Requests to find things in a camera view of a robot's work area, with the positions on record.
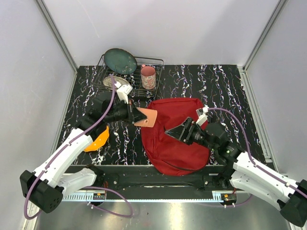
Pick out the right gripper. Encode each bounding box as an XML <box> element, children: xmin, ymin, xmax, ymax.
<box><xmin>165</xmin><ymin>117</ymin><xmax>217</xmax><ymax>151</ymax></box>

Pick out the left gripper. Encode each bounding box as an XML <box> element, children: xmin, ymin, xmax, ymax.
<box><xmin>105</xmin><ymin>98</ymin><xmax>147</xmax><ymax>125</ymax></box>

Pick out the pink leather wallet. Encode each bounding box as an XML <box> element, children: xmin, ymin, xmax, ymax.
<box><xmin>134</xmin><ymin>107</ymin><xmax>158</xmax><ymax>127</ymax></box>

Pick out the red student backpack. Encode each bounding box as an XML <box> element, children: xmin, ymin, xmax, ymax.
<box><xmin>141</xmin><ymin>98</ymin><xmax>210</xmax><ymax>176</ymax></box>

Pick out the dark wire dish rack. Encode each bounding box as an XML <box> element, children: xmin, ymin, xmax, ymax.
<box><xmin>93</xmin><ymin>54</ymin><xmax>165</xmax><ymax>98</ymax></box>

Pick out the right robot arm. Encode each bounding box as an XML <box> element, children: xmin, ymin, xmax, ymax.
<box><xmin>165</xmin><ymin>117</ymin><xmax>307</xmax><ymax>227</ymax></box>

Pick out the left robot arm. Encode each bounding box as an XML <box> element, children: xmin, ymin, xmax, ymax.
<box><xmin>20</xmin><ymin>92</ymin><xmax>157</xmax><ymax>219</ymax></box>

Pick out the pink patterned mug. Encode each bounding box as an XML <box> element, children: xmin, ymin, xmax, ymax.
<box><xmin>141</xmin><ymin>64</ymin><xmax>156</xmax><ymax>90</ymax></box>

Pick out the orange yellow plate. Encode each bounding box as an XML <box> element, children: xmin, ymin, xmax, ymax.
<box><xmin>84</xmin><ymin>126</ymin><xmax>109</xmax><ymax>152</ymax></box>

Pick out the beige patterned plate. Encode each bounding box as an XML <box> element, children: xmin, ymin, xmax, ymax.
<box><xmin>103</xmin><ymin>76</ymin><xmax>129</xmax><ymax>87</ymax></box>

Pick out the teal round plate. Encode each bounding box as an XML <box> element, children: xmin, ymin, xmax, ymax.
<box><xmin>104</xmin><ymin>48</ymin><xmax>137</xmax><ymax>75</ymax></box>

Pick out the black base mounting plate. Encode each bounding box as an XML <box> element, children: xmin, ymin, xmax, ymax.
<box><xmin>94</xmin><ymin>165</ymin><xmax>234</xmax><ymax>191</ymax></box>

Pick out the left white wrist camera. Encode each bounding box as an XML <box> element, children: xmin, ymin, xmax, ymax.
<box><xmin>115</xmin><ymin>81</ymin><xmax>132</xmax><ymax>104</ymax></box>

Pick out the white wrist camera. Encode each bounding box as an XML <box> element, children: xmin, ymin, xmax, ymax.
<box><xmin>196</xmin><ymin>106</ymin><xmax>209</xmax><ymax>126</ymax></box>
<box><xmin>115</xmin><ymin>81</ymin><xmax>132</xmax><ymax>104</ymax></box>

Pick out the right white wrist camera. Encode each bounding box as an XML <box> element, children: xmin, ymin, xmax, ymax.
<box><xmin>196</xmin><ymin>106</ymin><xmax>209</xmax><ymax>126</ymax></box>

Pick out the aluminium frame rail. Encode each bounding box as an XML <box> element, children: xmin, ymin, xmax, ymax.
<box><xmin>32</xmin><ymin>173</ymin><xmax>295</xmax><ymax>202</ymax></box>

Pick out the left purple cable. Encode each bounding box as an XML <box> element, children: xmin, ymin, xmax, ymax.
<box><xmin>24</xmin><ymin>74</ymin><xmax>134</xmax><ymax>220</ymax></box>

